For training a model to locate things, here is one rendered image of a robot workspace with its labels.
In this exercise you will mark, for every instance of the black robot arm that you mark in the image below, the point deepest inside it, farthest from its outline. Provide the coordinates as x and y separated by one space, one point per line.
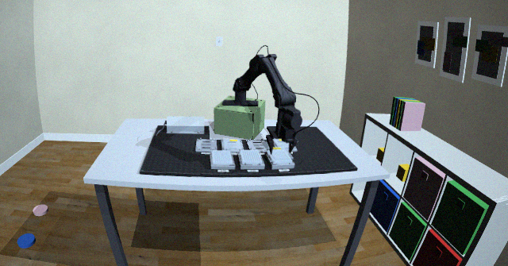
284 100

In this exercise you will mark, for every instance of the white lid park plate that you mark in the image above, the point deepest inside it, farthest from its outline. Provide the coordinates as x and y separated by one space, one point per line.
260 145

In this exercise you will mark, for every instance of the white control panel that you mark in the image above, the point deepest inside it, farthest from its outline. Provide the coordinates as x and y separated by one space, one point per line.
184 125

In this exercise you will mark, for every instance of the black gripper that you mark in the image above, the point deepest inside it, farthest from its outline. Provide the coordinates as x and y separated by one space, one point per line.
273 135

